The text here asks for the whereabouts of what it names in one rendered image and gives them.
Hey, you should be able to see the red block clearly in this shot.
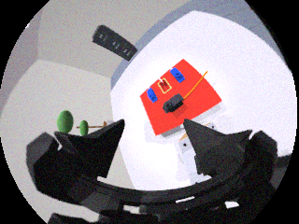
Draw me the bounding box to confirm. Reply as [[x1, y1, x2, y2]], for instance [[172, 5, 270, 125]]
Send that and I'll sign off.
[[139, 59, 221, 135]]

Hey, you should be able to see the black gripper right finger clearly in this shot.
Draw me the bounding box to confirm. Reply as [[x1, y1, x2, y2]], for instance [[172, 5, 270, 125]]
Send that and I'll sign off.
[[183, 119, 253, 175]]

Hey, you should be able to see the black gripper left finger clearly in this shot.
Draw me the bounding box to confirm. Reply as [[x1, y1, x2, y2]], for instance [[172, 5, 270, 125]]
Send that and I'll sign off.
[[53, 119, 126, 179]]

